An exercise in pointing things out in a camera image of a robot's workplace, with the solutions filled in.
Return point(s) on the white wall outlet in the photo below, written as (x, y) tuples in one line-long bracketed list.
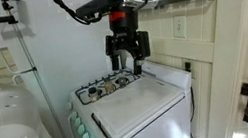
[(180, 27)]

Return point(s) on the small glass shaker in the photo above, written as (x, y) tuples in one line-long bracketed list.
[(109, 87)]

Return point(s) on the white refrigerator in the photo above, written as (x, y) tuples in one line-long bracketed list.
[(56, 55)]

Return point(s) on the small jar dark lid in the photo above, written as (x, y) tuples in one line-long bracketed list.
[(93, 93)]

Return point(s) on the white gas stove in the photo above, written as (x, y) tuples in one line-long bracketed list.
[(172, 122)]

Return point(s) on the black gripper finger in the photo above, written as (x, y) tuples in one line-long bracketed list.
[(115, 62), (138, 65)]

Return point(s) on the black gripper body orange ring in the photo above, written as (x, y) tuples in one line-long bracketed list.
[(123, 23)]

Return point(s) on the black stove grate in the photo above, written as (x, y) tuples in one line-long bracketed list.
[(119, 78)]

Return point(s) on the black plug on wall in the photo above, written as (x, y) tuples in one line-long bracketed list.
[(187, 66)]

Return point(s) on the white cutting board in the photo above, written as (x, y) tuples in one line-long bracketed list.
[(129, 107)]

